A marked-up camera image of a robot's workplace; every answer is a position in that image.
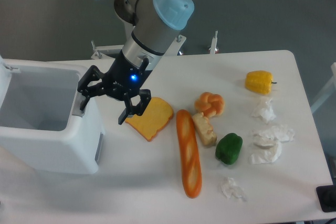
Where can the crumpled white tissue middle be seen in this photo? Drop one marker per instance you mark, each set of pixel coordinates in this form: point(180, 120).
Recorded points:
point(278, 132)

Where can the white trash can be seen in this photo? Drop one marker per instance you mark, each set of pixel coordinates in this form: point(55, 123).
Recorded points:
point(41, 120)

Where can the white chair part right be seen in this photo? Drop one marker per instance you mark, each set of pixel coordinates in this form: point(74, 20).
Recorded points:
point(325, 92)

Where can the crumpled white tissue upper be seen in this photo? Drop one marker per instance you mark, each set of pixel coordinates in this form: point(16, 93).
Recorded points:
point(264, 110)

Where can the long baguette toy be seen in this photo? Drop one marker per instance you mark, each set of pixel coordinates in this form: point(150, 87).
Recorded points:
point(189, 154)

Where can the braided bun toy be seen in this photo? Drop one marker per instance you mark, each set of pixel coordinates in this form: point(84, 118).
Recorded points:
point(210, 104)

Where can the toast slice toy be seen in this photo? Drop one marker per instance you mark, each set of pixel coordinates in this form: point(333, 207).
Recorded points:
point(155, 117)

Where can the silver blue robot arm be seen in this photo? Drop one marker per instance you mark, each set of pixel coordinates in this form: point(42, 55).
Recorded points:
point(156, 24)

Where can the crumpled white tissue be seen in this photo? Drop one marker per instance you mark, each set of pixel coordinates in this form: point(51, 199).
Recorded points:
point(278, 132)
point(268, 151)
point(264, 110)
point(230, 189)

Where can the yellow bell pepper toy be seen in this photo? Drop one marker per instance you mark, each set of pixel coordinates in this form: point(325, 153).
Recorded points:
point(259, 81)

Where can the crumpled white tissue bottom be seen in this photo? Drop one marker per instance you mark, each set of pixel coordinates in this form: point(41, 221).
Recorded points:
point(230, 189)

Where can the crumpled white tissue lower right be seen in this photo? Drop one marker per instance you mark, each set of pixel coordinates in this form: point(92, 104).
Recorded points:
point(268, 151)

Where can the green bell pepper toy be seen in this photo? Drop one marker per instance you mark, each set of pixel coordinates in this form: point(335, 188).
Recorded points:
point(228, 148)

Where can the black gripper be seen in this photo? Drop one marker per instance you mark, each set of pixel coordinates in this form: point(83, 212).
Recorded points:
point(122, 82)

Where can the beige bread chunk toy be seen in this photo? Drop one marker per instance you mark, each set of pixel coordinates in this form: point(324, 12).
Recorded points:
point(204, 129)

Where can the black device at edge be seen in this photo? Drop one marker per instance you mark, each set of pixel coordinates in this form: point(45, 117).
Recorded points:
point(326, 197)

